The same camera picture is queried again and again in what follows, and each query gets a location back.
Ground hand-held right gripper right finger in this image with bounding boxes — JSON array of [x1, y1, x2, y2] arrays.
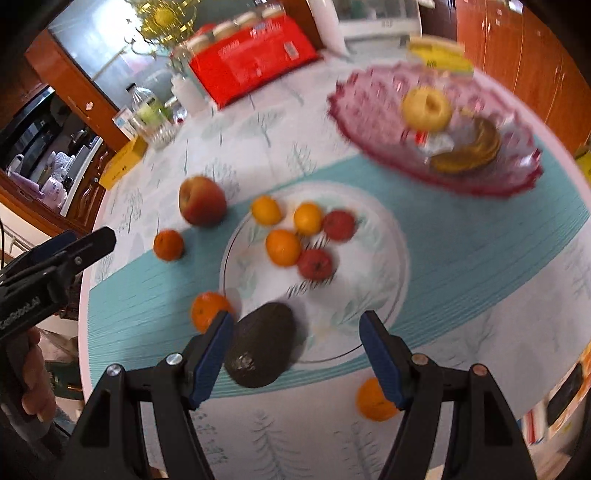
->
[[359, 310, 539, 480]]

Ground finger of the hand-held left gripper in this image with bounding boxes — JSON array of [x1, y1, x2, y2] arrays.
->
[[0, 231, 79, 280], [28, 226, 117, 303]]

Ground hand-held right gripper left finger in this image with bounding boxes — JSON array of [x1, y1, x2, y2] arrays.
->
[[55, 310, 236, 480]]

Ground small orange mandarin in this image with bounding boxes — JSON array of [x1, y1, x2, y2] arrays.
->
[[356, 377, 399, 422], [293, 202, 324, 236], [153, 229, 185, 262], [191, 292, 234, 334], [265, 229, 302, 267], [250, 195, 283, 226]]

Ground dark green avocado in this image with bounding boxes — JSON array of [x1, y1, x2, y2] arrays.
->
[[224, 302, 297, 389]]

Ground white floral plate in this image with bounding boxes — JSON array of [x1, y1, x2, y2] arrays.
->
[[220, 181, 411, 365]]

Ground red apple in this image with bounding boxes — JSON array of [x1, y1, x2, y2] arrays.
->
[[178, 175, 228, 227]]

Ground small red round fruit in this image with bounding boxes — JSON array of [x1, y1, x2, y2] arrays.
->
[[322, 210, 357, 241], [297, 248, 334, 280]]

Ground pink glass fruit bowl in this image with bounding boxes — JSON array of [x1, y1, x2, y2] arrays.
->
[[326, 64, 544, 198]]

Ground person's left hand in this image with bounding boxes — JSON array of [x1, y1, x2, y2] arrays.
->
[[21, 325, 58, 418]]

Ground yellow cardboard box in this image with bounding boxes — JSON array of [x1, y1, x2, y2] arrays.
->
[[98, 136, 148, 190]]

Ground black kitchen appliance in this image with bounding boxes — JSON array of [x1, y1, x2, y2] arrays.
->
[[0, 88, 58, 171]]

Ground small white blue box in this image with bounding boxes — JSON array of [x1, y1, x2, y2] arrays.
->
[[113, 107, 136, 139]]

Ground clear glass cup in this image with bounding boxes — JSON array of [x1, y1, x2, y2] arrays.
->
[[131, 115, 178, 151]]

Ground clear bottle with green label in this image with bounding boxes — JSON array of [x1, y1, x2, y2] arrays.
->
[[124, 83, 171, 134]]

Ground white plastic container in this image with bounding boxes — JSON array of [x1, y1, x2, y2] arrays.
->
[[171, 71, 206, 116]]

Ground small red white wrapper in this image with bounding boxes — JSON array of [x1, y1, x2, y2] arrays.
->
[[414, 129, 455, 155]]

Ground overripe brown banana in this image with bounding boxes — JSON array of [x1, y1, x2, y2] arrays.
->
[[429, 115, 502, 174]]

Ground golden filigree ornament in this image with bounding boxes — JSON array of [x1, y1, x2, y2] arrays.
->
[[131, 0, 199, 44]]

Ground red pack of paper cups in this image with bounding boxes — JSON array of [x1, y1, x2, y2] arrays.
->
[[187, 2, 320, 109]]

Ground yellow apple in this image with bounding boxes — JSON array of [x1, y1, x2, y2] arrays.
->
[[401, 87, 452, 131]]

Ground yellow green package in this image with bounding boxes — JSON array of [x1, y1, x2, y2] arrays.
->
[[574, 145, 591, 182]]

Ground yellow tissue pack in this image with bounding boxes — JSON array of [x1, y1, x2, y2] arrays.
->
[[409, 36, 476, 77]]

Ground brown wooden cabinets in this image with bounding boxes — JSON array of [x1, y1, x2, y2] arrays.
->
[[457, 0, 588, 153]]

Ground white countertop appliance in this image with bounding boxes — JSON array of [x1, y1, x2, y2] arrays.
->
[[307, 0, 422, 54]]

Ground wooden frame glass door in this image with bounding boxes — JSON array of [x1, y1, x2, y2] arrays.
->
[[25, 0, 195, 139]]

